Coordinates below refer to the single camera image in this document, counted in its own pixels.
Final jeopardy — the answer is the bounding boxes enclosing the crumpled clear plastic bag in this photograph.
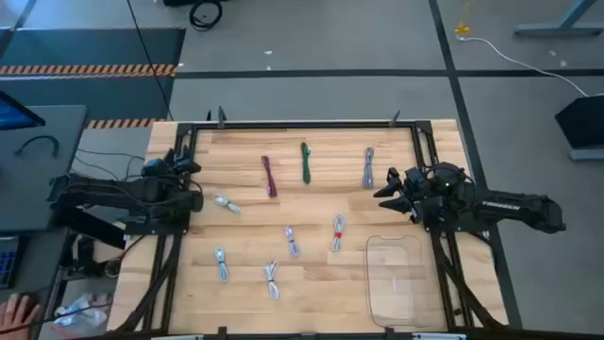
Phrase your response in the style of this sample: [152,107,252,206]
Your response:
[52,292,114,337]

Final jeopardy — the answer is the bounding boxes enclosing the white floor cable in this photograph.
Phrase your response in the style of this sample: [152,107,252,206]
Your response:
[456,35,591,98]

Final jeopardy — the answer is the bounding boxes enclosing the white USB-C cable bundle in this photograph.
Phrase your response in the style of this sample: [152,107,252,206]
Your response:
[262,259,283,302]
[283,225,302,259]
[213,246,230,284]
[213,193,243,214]

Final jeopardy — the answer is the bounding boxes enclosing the person's hand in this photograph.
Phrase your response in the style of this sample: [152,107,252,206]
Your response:
[0,292,42,334]

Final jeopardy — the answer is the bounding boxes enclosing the thin black hanging cable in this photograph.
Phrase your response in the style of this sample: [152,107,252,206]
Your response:
[125,0,175,122]

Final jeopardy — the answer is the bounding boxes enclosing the black keyboard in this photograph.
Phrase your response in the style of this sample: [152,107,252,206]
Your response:
[0,235,21,290]

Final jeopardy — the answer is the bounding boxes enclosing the maroon USB-C cable bundle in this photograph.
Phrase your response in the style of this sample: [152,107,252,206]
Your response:
[260,155,278,198]

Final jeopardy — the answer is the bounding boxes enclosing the grey desk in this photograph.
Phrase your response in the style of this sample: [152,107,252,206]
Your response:
[0,104,90,232]

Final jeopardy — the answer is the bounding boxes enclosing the coiled black cable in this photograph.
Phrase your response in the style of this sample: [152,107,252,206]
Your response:
[188,0,224,32]

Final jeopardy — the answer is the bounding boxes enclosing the black aluminium table frame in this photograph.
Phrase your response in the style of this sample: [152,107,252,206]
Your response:
[112,120,511,340]

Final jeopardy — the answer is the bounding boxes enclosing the black computer monitor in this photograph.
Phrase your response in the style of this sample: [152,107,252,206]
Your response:
[0,90,47,131]

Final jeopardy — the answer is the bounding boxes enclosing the black hazard-striped floor mat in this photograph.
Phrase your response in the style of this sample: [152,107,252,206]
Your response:
[0,26,188,130]

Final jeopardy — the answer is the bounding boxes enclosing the white cable with red tie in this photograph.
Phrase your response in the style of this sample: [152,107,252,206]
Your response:
[330,212,348,253]

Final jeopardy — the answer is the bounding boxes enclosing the clear plastic bin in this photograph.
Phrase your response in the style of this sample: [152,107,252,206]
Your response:
[363,233,448,331]

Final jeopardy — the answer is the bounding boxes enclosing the grey braided USB-C cable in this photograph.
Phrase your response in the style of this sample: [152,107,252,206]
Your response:
[361,146,376,191]

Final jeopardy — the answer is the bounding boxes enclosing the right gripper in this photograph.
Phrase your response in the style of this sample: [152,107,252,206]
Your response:
[373,166,428,224]

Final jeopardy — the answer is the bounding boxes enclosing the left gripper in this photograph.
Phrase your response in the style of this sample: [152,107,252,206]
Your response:
[162,144,203,179]

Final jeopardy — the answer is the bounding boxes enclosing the yellow extension cord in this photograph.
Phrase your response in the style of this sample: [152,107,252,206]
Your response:
[453,0,473,37]

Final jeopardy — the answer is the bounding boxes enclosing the green USB-C cable bundle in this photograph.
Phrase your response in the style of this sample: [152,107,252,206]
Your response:
[300,141,312,186]

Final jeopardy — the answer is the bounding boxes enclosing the short curved black cable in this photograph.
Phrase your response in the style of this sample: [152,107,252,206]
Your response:
[13,134,60,159]

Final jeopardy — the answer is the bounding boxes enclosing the blue-grey table leg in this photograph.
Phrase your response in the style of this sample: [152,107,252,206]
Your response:
[513,0,604,38]

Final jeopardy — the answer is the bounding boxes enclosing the thin black floor cable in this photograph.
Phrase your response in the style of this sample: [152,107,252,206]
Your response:
[70,148,146,183]

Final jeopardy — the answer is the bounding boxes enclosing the black angled panel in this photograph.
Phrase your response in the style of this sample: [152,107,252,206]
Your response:
[554,93,604,162]

